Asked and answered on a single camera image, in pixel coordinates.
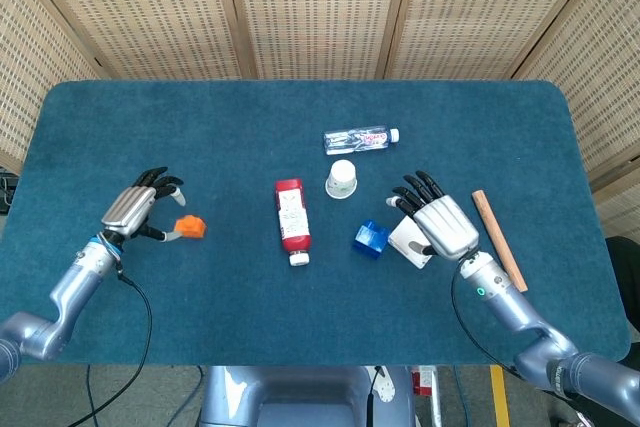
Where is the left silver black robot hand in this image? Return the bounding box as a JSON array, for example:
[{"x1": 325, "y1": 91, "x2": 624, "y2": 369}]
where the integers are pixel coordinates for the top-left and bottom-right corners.
[{"x1": 99, "y1": 166, "x2": 187, "y2": 244}]

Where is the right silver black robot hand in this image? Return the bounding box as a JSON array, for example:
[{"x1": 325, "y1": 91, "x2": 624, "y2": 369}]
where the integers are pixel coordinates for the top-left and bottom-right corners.
[{"x1": 384, "y1": 170, "x2": 482, "y2": 262}]

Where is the orange cube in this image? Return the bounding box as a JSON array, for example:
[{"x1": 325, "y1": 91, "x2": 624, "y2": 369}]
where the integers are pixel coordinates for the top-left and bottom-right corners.
[{"x1": 174, "y1": 215, "x2": 208, "y2": 239}]

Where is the blue block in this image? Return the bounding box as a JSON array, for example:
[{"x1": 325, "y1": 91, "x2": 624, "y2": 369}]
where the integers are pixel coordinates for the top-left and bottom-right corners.
[{"x1": 352, "y1": 219, "x2": 391, "y2": 261}]

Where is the white plastic tray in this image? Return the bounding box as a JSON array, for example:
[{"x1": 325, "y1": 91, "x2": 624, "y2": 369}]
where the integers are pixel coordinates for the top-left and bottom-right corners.
[{"x1": 387, "y1": 216, "x2": 434, "y2": 269}]

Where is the wooden stick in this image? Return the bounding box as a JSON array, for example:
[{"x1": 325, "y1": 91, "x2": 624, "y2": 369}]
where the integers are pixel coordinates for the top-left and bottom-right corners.
[{"x1": 471, "y1": 189, "x2": 529, "y2": 293}]

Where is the floral white paper cup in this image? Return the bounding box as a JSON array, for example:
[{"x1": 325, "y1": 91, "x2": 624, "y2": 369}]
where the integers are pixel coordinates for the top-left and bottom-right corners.
[{"x1": 324, "y1": 159, "x2": 359, "y2": 200}]

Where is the clear plastic water bottle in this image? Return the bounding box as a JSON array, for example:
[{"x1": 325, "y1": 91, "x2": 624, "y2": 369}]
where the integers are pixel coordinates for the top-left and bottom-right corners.
[{"x1": 323, "y1": 126, "x2": 401, "y2": 156}]

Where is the red bottle white cap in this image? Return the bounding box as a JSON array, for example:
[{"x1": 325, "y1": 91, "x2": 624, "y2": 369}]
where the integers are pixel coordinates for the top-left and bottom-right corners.
[{"x1": 273, "y1": 177, "x2": 313, "y2": 268}]

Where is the red white box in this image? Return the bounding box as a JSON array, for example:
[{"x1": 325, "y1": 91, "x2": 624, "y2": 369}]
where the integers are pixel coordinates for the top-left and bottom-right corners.
[{"x1": 410, "y1": 365, "x2": 441, "y2": 398}]

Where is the woven wooden screen panel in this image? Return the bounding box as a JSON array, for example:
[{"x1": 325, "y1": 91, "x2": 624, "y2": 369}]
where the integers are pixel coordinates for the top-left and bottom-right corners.
[
  {"x1": 12, "y1": 0, "x2": 259, "y2": 82},
  {"x1": 0, "y1": 0, "x2": 109, "y2": 176},
  {"x1": 384, "y1": 0, "x2": 624, "y2": 82},
  {"x1": 222, "y1": 0, "x2": 419, "y2": 82},
  {"x1": 512, "y1": 0, "x2": 640, "y2": 243}
]

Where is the blue-green felt table cloth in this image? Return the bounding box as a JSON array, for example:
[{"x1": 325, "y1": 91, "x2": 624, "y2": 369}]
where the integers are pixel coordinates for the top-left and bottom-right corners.
[{"x1": 0, "y1": 79, "x2": 632, "y2": 367}]

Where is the silver robot torso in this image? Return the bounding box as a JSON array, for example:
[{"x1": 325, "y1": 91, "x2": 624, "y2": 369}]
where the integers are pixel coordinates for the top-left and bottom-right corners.
[{"x1": 198, "y1": 365, "x2": 416, "y2": 427}]

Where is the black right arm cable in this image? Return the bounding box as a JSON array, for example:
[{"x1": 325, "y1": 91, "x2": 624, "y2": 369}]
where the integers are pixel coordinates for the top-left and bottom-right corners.
[{"x1": 449, "y1": 269, "x2": 524, "y2": 381}]

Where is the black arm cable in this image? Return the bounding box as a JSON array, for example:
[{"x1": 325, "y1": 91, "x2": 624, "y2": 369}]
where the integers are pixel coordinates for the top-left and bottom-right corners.
[
  {"x1": 449, "y1": 269, "x2": 524, "y2": 381},
  {"x1": 54, "y1": 269, "x2": 154, "y2": 427}
]

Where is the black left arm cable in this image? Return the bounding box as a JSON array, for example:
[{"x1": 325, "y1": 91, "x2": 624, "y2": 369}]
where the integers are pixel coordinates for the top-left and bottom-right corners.
[{"x1": 54, "y1": 269, "x2": 154, "y2": 427}]

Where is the black device with cables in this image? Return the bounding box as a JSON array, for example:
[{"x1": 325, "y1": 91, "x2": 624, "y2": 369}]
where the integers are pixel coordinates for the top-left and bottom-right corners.
[{"x1": 0, "y1": 166, "x2": 19, "y2": 216}]

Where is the black torso cable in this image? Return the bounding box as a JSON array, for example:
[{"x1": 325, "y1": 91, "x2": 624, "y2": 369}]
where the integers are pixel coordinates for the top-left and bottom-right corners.
[{"x1": 364, "y1": 365, "x2": 389, "y2": 427}]

